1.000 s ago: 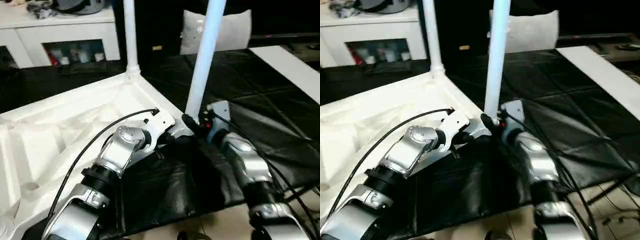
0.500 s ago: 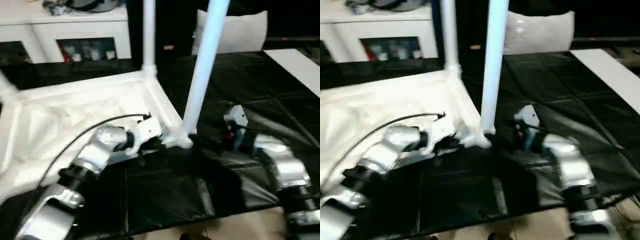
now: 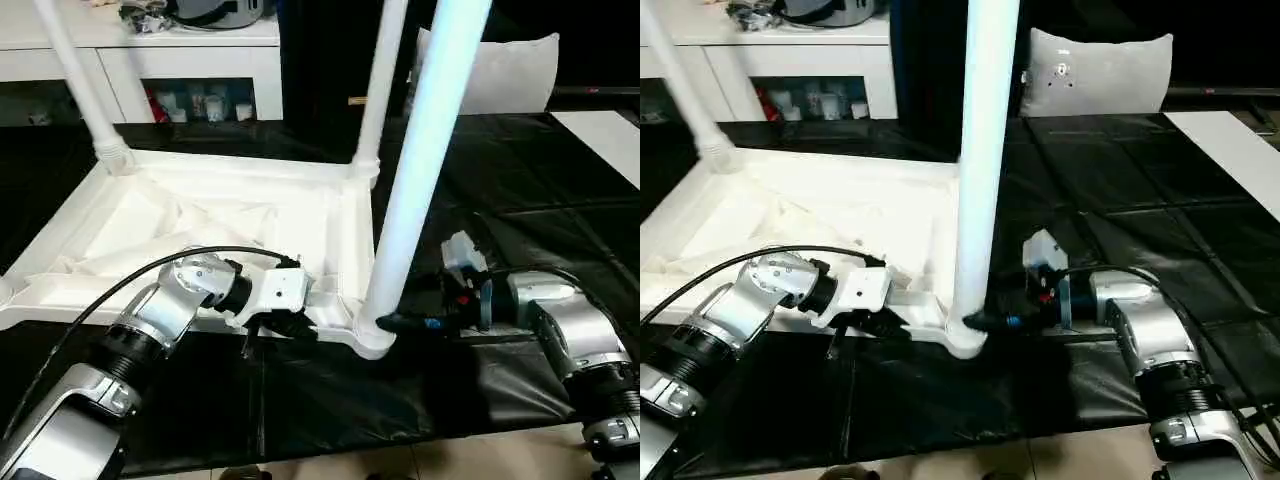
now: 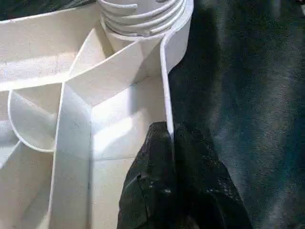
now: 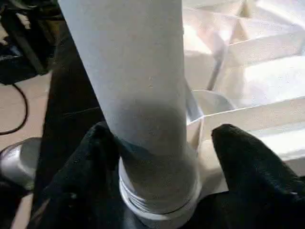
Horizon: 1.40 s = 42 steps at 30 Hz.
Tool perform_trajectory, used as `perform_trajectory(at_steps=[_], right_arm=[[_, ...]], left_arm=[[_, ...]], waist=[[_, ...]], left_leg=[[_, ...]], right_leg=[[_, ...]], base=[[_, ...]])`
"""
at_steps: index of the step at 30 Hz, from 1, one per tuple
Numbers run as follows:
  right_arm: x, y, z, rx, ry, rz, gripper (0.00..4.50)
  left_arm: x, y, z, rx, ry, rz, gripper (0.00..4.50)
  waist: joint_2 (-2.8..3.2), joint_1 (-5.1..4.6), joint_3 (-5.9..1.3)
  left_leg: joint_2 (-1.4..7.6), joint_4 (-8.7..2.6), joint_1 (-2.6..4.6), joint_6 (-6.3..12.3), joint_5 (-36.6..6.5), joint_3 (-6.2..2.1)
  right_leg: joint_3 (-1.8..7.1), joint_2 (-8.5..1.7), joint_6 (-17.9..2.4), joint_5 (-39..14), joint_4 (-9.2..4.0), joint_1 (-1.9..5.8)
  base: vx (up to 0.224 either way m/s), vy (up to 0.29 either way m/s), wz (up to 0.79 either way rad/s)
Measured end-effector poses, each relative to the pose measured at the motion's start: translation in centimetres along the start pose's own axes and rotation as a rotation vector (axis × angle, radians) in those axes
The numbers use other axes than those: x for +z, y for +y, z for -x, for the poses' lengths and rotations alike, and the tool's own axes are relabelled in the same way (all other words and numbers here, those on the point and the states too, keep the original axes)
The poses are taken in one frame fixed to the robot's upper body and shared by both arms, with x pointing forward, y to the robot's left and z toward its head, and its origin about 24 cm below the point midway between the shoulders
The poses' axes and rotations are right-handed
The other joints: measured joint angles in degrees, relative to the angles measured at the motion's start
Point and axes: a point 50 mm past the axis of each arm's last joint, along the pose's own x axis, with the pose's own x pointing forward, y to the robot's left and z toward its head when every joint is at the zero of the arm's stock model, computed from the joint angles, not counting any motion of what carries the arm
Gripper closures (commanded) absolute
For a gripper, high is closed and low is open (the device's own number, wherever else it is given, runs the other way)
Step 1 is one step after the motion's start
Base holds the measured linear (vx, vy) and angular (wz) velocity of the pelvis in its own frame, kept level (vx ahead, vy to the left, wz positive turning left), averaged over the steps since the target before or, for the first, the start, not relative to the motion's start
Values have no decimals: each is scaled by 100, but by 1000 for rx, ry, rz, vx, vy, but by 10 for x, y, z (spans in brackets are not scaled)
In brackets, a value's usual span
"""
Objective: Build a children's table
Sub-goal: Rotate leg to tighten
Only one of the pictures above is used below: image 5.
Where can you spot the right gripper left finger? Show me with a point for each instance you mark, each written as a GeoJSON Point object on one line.
{"type": "Point", "coordinates": [83, 186]}

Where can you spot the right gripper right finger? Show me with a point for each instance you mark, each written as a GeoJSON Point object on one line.
{"type": "Point", "coordinates": [257, 186]}

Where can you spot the white plastic table top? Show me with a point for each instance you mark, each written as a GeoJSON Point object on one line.
{"type": "Point", "coordinates": [262, 83]}

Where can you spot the white plastic table leg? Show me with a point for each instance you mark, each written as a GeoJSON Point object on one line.
{"type": "Point", "coordinates": [133, 83]}

